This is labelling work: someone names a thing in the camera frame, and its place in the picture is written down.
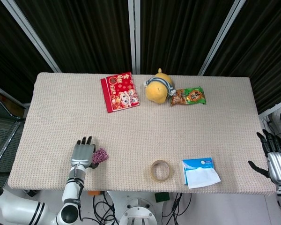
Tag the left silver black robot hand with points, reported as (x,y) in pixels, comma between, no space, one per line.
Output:
(82,155)

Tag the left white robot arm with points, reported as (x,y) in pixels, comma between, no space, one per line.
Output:
(37,208)

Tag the orange block under table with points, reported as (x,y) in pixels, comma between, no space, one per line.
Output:
(94,193)

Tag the white machine part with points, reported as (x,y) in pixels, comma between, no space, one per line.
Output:
(277,119)

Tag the dark table leg foot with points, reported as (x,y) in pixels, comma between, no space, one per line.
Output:
(32,192)

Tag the beige waffle tablecloth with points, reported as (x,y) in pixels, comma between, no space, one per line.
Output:
(140,131)

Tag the yellowish packing tape roll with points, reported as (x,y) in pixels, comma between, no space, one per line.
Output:
(153,174)

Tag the red 2026 spiral calendar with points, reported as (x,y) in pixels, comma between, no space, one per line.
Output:
(120,92)

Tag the silver robot torso base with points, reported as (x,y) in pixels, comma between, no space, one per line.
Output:
(138,213)

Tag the black mesh metal chair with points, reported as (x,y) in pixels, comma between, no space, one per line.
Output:
(2,140)

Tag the blue white tissue pack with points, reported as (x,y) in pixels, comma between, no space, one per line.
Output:
(199,174)

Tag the green block under table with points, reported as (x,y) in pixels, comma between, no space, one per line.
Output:
(162,197)

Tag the yellow plush toy striped scarf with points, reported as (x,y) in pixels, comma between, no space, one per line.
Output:
(157,90)

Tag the black pleated curtain panel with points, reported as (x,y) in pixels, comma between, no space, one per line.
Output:
(7,58)
(84,35)
(175,35)
(264,54)

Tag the green snack bag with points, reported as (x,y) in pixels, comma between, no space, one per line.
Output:
(188,96)

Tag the grey aluminium partition post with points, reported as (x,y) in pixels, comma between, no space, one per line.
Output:
(9,95)
(34,35)
(221,35)
(275,107)
(134,35)

